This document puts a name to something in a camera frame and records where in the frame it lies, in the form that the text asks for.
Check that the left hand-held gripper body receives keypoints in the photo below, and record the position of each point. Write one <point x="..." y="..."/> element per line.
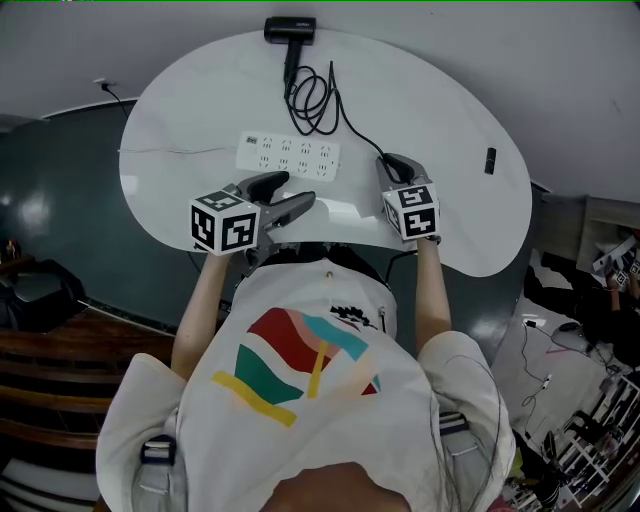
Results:
<point x="225" y="225"/>

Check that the small black rectangular device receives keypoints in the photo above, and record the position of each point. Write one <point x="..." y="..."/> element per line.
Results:
<point x="491" y="160"/>

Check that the person's white printed t-shirt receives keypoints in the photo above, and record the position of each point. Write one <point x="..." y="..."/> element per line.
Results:
<point x="300" y="440"/>

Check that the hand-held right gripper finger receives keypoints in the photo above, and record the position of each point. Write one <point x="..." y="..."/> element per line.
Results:
<point x="384" y="180"/>
<point x="419" y="175"/>

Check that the person's left forearm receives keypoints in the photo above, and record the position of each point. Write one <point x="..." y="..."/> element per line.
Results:
<point x="200" y="310"/>

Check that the person's black trousers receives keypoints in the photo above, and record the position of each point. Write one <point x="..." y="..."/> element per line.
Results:
<point x="350" y="260"/>

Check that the white wall socket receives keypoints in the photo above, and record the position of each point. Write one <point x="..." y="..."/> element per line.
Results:
<point x="102" y="84"/>

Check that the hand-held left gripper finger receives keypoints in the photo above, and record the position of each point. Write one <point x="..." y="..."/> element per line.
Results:
<point x="290" y="210"/>
<point x="265" y="184"/>

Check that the grey white floor device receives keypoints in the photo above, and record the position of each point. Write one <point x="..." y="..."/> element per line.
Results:
<point x="570" y="337"/>

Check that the white curved ledge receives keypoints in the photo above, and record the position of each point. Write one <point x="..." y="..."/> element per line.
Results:
<point x="30" y="485"/>

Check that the black hair dryer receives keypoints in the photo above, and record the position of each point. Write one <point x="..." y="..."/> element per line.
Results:
<point x="290" y="30"/>

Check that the brown wooden bench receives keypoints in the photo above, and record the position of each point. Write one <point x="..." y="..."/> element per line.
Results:
<point x="60" y="380"/>

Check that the grey shelf unit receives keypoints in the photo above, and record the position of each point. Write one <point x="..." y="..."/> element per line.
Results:
<point x="570" y="220"/>

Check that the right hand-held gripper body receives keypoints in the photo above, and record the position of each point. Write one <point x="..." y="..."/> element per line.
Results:
<point x="415" y="212"/>

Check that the white box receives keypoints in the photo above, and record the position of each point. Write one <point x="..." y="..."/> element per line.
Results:
<point x="615" y="255"/>

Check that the person's right forearm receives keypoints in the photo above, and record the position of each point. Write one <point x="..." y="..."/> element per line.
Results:
<point x="430" y="290"/>

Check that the white power strip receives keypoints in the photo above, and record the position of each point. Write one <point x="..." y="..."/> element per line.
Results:
<point x="295" y="156"/>

